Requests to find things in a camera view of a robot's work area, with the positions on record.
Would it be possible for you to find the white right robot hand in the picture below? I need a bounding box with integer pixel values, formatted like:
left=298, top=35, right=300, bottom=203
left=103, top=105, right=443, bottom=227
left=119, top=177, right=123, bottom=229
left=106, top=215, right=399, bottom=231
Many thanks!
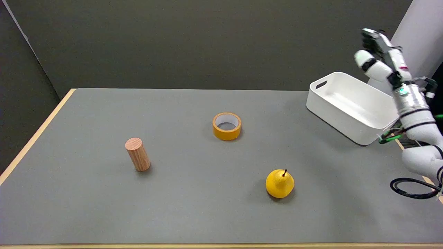
left=354, top=28, right=413, bottom=94

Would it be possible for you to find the yellow pear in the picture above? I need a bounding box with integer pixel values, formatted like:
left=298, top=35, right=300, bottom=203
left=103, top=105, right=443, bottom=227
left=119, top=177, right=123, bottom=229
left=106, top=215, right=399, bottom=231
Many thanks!
left=265, top=169, right=295, bottom=199

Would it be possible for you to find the wooden cylinder block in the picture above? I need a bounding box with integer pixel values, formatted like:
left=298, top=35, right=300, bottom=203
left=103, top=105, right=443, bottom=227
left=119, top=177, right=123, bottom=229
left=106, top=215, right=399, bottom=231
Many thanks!
left=125, top=138, right=151, bottom=172

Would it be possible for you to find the white plastic bin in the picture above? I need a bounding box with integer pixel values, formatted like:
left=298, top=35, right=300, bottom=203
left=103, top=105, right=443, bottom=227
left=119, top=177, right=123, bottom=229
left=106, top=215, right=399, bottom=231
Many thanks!
left=306, top=72, right=407, bottom=146

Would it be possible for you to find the yellow tape roll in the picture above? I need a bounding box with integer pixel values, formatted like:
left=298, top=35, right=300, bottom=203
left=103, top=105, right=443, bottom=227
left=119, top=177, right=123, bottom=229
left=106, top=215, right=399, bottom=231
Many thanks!
left=212, top=112, right=242, bottom=141

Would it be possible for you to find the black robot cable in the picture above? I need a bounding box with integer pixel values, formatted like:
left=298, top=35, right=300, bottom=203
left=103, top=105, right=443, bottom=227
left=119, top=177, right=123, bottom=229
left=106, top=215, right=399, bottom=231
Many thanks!
left=390, top=177, right=443, bottom=200

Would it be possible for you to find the white round pillar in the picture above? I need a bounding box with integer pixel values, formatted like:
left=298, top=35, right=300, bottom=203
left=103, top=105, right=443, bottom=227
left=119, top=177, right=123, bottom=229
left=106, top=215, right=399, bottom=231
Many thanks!
left=367, top=0, right=443, bottom=95

